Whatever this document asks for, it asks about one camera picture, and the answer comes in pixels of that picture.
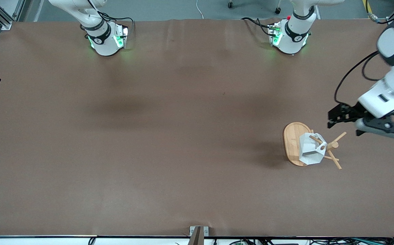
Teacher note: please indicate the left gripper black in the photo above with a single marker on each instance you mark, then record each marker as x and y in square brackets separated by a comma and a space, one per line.
[352, 112]

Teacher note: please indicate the white faceted cup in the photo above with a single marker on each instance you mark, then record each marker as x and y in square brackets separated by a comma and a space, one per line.
[309, 151]

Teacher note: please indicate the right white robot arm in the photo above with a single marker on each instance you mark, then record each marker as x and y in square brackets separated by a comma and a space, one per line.
[105, 37]

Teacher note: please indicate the wooden cup rack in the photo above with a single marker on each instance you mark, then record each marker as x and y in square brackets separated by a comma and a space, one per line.
[292, 143]

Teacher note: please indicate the grey metal camera bracket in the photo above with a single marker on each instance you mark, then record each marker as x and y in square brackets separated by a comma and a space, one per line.
[198, 234]

